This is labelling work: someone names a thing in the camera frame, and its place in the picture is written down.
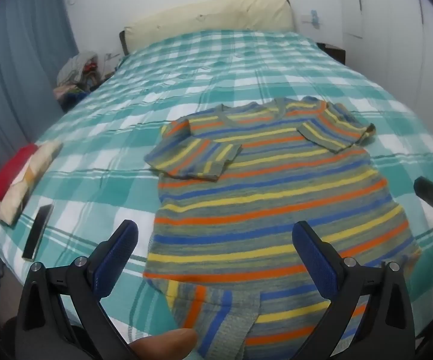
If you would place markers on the dark bedside table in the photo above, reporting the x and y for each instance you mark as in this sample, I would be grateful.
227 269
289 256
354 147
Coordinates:
332 50

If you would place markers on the cream patterned folded cloth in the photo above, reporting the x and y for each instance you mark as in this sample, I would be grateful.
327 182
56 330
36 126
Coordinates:
33 172

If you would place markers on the striped knitted pants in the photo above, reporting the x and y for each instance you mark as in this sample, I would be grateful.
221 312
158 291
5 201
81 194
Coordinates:
224 307

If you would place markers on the red folded cloth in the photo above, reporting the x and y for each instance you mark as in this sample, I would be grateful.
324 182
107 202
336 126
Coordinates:
10 168

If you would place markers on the black phone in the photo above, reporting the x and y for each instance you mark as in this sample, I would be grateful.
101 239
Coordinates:
38 230

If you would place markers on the person's left hand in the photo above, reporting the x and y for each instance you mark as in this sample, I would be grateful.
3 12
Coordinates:
164 343

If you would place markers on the striped knitted sweater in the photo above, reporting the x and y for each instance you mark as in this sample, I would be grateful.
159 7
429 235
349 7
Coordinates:
276 195

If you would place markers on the green plaid bed blanket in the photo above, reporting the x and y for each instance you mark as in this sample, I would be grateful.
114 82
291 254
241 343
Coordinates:
239 67

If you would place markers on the wall socket with blue plug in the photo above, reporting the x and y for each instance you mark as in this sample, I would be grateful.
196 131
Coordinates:
313 18

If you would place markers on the white wardrobe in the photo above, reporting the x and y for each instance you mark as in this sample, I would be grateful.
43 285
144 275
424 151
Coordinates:
389 26

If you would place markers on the pile of clothes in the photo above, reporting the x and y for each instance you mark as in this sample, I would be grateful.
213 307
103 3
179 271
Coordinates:
76 71

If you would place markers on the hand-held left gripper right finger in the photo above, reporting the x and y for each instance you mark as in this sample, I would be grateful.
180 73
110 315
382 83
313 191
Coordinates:
314 260

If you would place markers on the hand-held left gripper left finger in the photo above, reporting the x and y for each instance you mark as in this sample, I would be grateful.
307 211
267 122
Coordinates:
115 257

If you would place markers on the cream padded headboard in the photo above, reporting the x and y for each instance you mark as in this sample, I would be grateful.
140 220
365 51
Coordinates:
209 15

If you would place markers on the blue-grey curtain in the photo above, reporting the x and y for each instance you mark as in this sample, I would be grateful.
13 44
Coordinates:
14 63

